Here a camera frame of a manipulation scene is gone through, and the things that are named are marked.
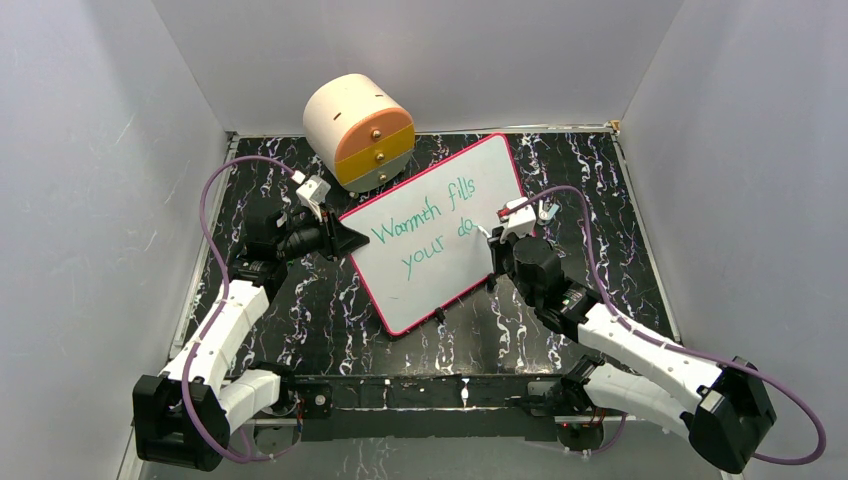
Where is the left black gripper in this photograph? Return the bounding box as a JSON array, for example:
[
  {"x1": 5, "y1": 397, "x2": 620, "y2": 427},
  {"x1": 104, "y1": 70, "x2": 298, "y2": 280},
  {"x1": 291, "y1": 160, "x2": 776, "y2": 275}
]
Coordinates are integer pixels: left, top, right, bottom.
[{"x1": 277, "y1": 205, "x2": 369, "y2": 264}]

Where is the pink framed whiteboard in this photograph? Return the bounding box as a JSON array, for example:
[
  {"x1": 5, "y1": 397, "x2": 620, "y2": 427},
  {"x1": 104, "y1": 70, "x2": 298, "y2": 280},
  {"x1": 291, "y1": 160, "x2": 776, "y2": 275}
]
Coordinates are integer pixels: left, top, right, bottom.
[{"x1": 341, "y1": 134, "x2": 524, "y2": 336}]

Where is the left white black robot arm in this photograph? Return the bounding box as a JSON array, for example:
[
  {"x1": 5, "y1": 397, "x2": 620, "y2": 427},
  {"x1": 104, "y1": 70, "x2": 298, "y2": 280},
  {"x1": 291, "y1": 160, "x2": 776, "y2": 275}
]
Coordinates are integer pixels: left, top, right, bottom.
[{"x1": 132, "y1": 206, "x2": 370, "y2": 471}]

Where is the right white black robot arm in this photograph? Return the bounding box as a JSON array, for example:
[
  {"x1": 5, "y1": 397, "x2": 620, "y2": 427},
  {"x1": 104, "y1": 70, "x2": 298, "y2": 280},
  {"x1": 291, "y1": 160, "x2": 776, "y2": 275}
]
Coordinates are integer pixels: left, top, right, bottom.
[{"x1": 487, "y1": 229, "x2": 776, "y2": 474}]

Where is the black whiteboard foot clip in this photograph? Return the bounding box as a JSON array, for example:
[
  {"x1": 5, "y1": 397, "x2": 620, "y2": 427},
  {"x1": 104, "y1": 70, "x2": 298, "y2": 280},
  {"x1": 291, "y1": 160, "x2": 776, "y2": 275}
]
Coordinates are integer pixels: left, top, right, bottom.
[
  {"x1": 433, "y1": 308, "x2": 446, "y2": 325},
  {"x1": 485, "y1": 273, "x2": 498, "y2": 293}
]

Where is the cream cylindrical drawer box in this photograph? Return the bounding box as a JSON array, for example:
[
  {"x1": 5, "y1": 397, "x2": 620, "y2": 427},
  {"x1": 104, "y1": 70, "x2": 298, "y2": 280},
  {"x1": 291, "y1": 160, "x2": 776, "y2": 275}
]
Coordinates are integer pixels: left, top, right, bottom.
[{"x1": 302, "y1": 73, "x2": 415, "y2": 193}]

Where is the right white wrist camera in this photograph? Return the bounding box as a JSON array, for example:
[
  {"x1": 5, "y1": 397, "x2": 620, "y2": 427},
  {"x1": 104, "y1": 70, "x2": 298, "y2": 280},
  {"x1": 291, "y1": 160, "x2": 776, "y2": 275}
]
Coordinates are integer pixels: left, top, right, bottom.
[{"x1": 496, "y1": 197, "x2": 537, "y2": 243}]

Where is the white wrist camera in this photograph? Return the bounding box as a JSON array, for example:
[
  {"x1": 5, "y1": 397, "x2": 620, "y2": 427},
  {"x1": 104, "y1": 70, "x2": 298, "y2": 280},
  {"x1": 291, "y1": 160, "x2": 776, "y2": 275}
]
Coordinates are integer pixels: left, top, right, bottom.
[
  {"x1": 296, "y1": 176, "x2": 331, "y2": 217},
  {"x1": 496, "y1": 197, "x2": 537, "y2": 243}
]

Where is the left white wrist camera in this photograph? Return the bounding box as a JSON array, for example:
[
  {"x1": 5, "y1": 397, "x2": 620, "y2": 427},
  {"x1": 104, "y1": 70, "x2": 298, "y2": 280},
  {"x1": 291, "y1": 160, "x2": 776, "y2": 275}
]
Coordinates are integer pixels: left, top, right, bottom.
[{"x1": 296, "y1": 176, "x2": 331, "y2": 217}]

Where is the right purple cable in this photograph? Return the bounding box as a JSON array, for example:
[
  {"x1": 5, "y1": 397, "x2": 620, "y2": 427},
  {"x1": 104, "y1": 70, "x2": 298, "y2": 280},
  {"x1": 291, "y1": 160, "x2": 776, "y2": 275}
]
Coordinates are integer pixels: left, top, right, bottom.
[{"x1": 503, "y1": 185, "x2": 828, "y2": 466}]

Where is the purple cable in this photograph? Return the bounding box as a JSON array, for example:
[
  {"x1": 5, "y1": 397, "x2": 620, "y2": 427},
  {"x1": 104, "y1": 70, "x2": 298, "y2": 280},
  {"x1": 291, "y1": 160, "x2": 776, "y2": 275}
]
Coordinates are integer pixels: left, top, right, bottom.
[
  {"x1": 180, "y1": 156, "x2": 303, "y2": 468},
  {"x1": 503, "y1": 185, "x2": 828, "y2": 466}
]

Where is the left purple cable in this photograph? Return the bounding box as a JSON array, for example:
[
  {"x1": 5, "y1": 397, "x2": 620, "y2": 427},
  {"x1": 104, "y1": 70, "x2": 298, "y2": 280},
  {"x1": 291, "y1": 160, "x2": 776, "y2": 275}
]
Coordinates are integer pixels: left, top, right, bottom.
[{"x1": 180, "y1": 156, "x2": 303, "y2": 468}]

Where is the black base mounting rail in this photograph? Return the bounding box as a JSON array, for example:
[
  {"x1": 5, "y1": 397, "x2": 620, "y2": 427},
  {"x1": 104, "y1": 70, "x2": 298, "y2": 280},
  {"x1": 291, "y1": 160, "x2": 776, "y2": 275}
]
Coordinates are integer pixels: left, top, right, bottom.
[{"x1": 231, "y1": 374, "x2": 604, "y2": 452}]

